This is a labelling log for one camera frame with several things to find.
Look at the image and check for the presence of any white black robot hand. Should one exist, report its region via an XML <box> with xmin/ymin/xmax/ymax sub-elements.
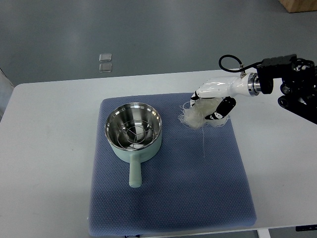
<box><xmin>190</xmin><ymin>73</ymin><xmax>262</xmax><ymax>121</ymax></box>

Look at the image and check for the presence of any upper floor socket plate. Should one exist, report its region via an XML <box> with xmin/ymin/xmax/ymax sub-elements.
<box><xmin>99</xmin><ymin>53</ymin><xmax>112</xmax><ymax>62</ymax></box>

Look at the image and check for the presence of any wooden box corner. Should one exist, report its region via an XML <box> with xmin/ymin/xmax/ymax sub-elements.
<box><xmin>279</xmin><ymin>0</ymin><xmax>317</xmax><ymax>13</ymax></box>

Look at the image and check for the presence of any wire steaming rack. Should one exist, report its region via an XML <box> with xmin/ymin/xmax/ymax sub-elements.
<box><xmin>116</xmin><ymin>120</ymin><xmax>156</xmax><ymax>150</ymax></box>

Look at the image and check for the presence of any white vermicelli nest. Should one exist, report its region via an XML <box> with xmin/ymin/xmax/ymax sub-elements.
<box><xmin>177</xmin><ymin>95</ymin><xmax>232</xmax><ymax>157</ymax></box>

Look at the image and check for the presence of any mint green steel pot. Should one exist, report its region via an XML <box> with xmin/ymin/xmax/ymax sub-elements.
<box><xmin>105</xmin><ymin>102</ymin><xmax>162</xmax><ymax>188</ymax></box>

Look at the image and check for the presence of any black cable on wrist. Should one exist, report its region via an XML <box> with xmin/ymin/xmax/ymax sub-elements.
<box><xmin>218</xmin><ymin>55</ymin><xmax>263</xmax><ymax>77</ymax></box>

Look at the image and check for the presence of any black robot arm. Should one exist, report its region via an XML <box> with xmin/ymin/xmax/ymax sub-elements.
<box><xmin>255</xmin><ymin>54</ymin><xmax>317</xmax><ymax>124</ymax></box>

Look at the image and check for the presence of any white table leg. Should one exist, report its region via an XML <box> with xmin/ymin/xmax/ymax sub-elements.
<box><xmin>257</xmin><ymin>229</ymin><xmax>271</xmax><ymax>238</ymax></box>

